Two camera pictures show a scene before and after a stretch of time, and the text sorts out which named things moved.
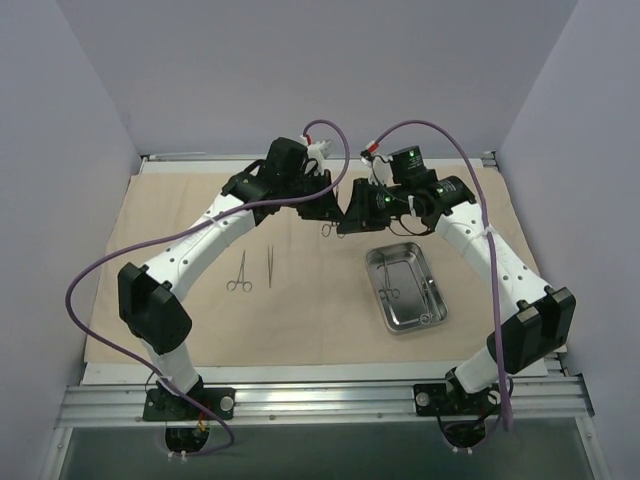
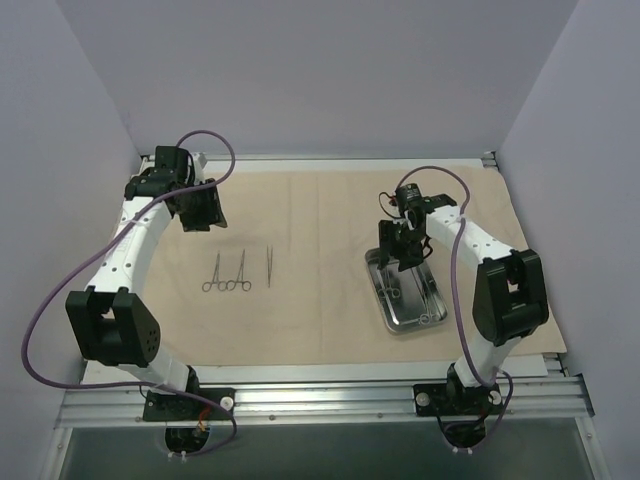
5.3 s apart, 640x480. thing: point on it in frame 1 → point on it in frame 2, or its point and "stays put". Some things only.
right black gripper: x=364 y=201 → x=396 y=246
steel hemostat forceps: x=328 y=229 → x=207 y=286
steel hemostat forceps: x=232 y=284 stays put
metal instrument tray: x=407 y=291 stays put
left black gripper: x=314 y=195 → x=203 y=210
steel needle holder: x=425 y=318 stays put
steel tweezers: x=270 y=262 stays put
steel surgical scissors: x=394 y=292 stays put
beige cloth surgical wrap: x=294 y=288 stays put
